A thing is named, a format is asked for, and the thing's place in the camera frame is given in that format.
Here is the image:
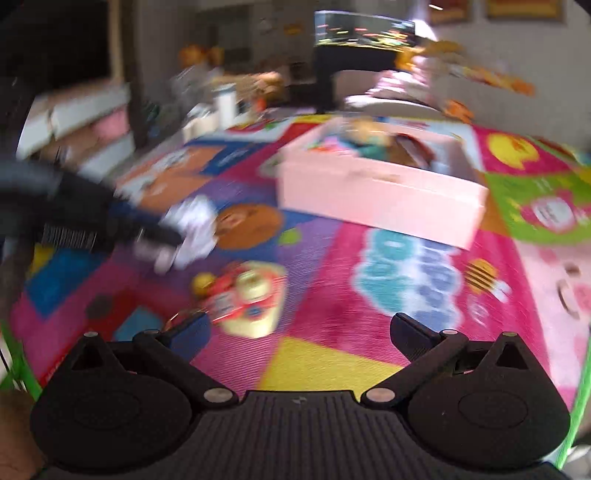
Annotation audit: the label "white box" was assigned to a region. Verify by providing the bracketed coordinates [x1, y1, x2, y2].
[182, 108, 221, 140]

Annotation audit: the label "white cylindrical bin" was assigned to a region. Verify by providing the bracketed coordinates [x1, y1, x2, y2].
[216, 85, 239, 131]

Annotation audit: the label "grey sofa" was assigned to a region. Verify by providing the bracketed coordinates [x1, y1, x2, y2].
[342, 69, 472, 124]

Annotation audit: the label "cream toy phone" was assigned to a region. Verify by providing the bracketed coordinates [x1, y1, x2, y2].
[217, 260, 288, 339]

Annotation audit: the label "white cloth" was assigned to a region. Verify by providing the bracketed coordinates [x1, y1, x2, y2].
[157, 196, 221, 273]

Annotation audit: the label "pink patterned cloth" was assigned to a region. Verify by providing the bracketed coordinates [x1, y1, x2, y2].
[369, 69, 431, 100]

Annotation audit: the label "black tank stand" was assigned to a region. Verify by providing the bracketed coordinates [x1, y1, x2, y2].
[313, 44, 403, 114]

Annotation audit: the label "glass fish tank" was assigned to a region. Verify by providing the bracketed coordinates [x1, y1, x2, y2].
[314, 10, 417, 48]

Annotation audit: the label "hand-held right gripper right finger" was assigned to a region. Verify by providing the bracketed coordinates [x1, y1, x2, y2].
[360, 312, 533, 409]

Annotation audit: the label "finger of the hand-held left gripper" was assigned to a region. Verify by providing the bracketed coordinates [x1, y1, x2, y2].
[110, 198, 184, 248]
[131, 239, 180, 276]

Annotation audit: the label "orange fish plush toy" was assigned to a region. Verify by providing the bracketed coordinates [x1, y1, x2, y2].
[442, 99, 475, 124]

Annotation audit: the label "yellow orange plush toys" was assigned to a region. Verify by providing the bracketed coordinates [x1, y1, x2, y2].
[396, 39, 537, 97]

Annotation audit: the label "white shelf unit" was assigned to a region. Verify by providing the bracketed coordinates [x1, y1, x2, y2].
[17, 82, 136, 172]

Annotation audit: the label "pink storage box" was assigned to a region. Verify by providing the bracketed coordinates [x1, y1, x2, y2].
[276, 117, 491, 251]

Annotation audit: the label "teal yellow toy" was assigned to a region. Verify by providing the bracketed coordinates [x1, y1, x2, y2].
[341, 119, 394, 160]

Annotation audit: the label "brown plush toy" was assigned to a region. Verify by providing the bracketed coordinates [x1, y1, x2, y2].
[251, 71, 285, 100]

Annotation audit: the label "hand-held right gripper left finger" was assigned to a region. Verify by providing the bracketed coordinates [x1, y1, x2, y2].
[69, 313, 237, 409]

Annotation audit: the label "colourful printed play mat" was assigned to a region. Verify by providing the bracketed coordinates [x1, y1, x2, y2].
[9, 113, 591, 411]

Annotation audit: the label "framed wall picture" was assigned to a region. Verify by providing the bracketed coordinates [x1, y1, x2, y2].
[428, 0, 472, 25]
[486, 0, 567, 22]

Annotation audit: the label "small yellow toy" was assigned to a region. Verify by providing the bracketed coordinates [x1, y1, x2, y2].
[191, 271, 217, 297]

